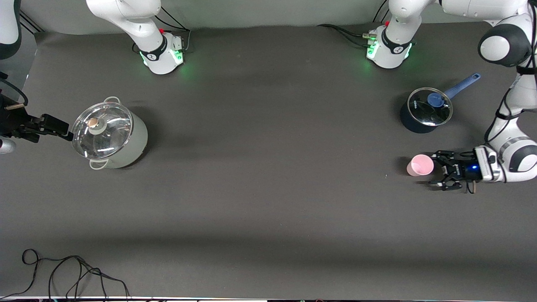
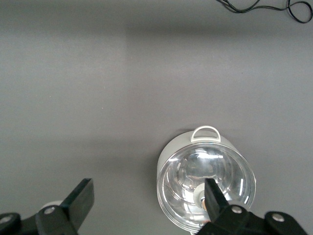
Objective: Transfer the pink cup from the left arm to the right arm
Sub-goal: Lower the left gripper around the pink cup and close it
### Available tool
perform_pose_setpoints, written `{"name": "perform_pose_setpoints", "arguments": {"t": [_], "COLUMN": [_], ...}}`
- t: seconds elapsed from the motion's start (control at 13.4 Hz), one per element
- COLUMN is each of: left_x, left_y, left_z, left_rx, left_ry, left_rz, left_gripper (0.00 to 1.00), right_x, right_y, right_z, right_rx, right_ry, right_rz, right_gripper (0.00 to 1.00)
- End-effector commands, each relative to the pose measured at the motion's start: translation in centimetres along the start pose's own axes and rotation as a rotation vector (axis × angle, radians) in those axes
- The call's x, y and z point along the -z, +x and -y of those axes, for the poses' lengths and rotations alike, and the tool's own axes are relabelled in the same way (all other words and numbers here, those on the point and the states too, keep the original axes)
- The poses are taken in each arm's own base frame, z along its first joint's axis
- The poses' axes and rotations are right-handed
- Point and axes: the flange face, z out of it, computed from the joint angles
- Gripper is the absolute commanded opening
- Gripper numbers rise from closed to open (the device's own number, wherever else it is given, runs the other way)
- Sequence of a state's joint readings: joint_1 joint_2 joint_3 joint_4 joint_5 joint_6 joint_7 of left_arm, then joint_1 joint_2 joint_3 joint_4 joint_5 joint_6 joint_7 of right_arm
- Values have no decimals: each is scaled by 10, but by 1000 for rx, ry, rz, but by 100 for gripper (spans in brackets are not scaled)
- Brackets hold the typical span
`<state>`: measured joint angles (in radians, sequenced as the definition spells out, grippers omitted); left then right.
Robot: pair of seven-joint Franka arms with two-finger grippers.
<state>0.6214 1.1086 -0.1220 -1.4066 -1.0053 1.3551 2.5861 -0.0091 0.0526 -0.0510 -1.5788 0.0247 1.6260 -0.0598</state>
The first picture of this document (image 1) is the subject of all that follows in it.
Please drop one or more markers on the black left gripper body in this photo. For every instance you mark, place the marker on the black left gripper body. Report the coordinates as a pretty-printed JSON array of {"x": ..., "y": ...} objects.
[{"x": 464, "y": 170}]

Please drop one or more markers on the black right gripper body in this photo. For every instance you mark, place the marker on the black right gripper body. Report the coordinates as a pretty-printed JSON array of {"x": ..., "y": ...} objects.
[{"x": 10, "y": 121}]

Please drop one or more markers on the pink plastic cup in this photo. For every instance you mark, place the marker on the pink plastic cup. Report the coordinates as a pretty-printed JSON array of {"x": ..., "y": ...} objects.
[{"x": 420, "y": 165}]

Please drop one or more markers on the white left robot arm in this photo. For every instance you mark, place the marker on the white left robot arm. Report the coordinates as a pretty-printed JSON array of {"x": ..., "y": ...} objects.
[{"x": 499, "y": 46}]

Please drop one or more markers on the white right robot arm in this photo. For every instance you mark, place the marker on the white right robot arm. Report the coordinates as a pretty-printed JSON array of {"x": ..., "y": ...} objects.
[{"x": 134, "y": 25}]

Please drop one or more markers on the dark blue saucepan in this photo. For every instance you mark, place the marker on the dark blue saucepan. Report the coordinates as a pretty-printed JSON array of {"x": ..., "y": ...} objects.
[{"x": 413, "y": 126}]

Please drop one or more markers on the glass lid with wooden knob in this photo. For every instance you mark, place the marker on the glass lid with wooden knob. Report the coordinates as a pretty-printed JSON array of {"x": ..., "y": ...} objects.
[{"x": 105, "y": 134}]

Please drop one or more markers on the glass lid with blue knob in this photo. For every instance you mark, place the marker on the glass lid with blue knob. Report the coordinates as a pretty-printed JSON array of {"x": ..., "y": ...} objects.
[{"x": 423, "y": 113}]

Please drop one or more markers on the pale grey stock pot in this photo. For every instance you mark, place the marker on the pale grey stock pot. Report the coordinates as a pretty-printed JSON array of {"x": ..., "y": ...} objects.
[{"x": 136, "y": 142}]

